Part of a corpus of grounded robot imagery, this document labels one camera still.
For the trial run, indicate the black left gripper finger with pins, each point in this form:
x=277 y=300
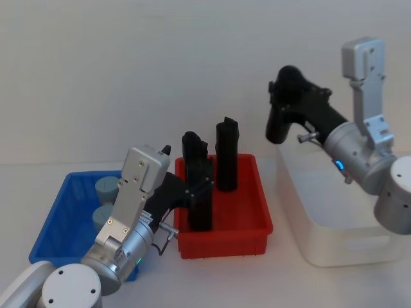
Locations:
x=227 y=157
x=200 y=208

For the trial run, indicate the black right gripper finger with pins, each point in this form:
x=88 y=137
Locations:
x=276 y=126
x=290 y=81

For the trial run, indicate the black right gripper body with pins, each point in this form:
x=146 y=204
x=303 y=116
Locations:
x=321 y=110

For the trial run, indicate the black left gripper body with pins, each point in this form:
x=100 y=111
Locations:
x=165 y=197

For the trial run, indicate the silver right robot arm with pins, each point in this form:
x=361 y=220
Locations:
x=359 y=150

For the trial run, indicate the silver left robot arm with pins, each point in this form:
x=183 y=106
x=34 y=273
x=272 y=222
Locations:
x=128 y=205

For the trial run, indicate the red plastic bin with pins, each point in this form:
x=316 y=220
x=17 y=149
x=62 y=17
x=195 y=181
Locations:
x=231 y=221

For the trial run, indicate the grey cylinder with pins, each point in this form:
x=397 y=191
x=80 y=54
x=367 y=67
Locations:
x=107 y=191
x=101 y=216

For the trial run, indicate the white plastic bin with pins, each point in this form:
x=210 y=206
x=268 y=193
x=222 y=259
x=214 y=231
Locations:
x=340 y=211

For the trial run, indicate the blue plastic bin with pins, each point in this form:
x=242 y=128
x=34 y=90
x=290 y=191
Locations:
x=61 y=231

